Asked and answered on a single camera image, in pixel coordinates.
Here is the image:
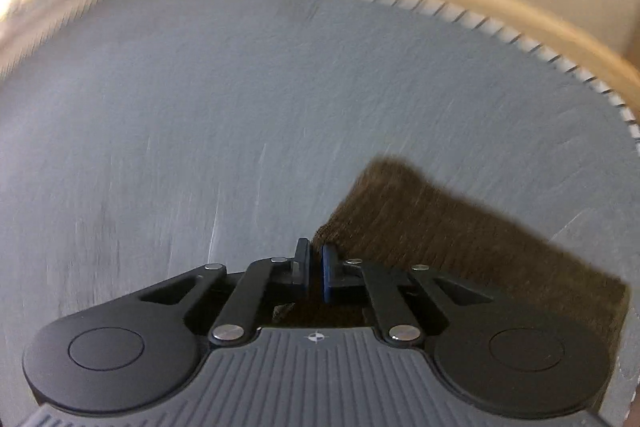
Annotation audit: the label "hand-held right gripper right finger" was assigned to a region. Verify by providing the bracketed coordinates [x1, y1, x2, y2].
[321, 243, 493, 349]

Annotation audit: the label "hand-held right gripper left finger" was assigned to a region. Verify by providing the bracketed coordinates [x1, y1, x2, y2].
[142, 238, 314, 348]

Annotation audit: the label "brown pants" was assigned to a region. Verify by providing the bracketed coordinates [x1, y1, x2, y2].
[272, 155, 630, 360]

